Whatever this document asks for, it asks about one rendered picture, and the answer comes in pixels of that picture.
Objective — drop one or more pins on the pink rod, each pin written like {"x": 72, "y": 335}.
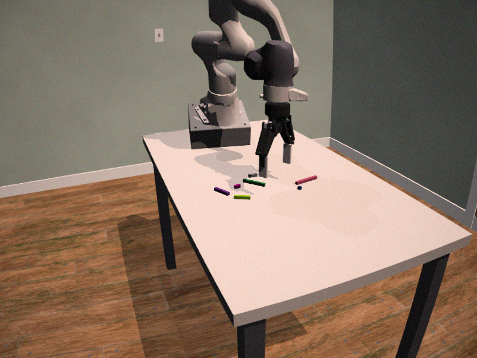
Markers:
{"x": 306, "y": 180}

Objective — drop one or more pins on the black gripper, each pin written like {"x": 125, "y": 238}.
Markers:
{"x": 274, "y": 126}

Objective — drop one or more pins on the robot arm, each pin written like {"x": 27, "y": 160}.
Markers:
{"x": 276, "y": 62}

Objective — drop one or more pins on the purple rod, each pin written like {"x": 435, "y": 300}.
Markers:
{"x": 219, "y": 190}

